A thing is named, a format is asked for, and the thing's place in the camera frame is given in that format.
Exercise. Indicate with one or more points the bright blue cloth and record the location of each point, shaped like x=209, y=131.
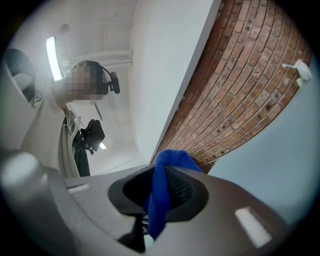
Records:
x=160, y=200

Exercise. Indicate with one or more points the black head-mounted camera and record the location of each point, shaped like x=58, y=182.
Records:
x=115, y=82

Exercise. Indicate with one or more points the white mug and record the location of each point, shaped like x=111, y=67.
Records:
x=303, y=70

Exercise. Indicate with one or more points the person's head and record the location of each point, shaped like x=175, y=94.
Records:
x=86, y=80

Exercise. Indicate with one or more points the pale green sticky note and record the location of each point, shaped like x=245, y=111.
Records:
x=300, y=82

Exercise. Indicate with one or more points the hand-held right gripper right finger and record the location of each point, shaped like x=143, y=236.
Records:
x=187, y=195

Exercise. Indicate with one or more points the long ceiling light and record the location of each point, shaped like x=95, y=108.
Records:
x=53, y=58
x=103, y=145

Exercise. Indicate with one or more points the white spoon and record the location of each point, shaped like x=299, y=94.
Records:
x=288, y=65

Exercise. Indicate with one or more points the white ceiling pipes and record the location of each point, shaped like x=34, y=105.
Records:
x=105, y=56

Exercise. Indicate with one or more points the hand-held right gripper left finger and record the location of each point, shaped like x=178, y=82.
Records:
x=130, y=195

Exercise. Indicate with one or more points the person's grey top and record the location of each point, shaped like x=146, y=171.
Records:
x=42, y=130

